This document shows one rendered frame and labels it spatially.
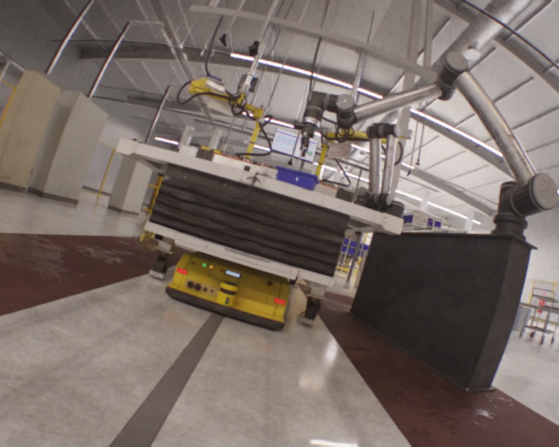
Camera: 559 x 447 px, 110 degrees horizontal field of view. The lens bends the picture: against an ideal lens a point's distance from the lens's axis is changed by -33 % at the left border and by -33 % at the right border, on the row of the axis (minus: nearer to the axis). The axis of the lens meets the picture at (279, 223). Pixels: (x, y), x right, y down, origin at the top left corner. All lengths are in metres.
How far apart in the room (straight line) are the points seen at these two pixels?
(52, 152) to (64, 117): 0.69
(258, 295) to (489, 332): 1.40
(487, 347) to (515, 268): 0.47
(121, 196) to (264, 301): 7.23
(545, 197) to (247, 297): 1.82
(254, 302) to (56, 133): 5.15
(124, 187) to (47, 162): 3.30
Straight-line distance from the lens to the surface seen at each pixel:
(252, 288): 1.86
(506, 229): 1.88
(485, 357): 1.83
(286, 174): 1.56
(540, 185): 1.69
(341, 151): 3.80
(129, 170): 8.72
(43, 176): 6.08
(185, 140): 7.00
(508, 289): 1.82
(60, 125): 6.14
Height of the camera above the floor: 0.53
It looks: 3 degrees up
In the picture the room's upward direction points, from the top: 16 degrees clockwise
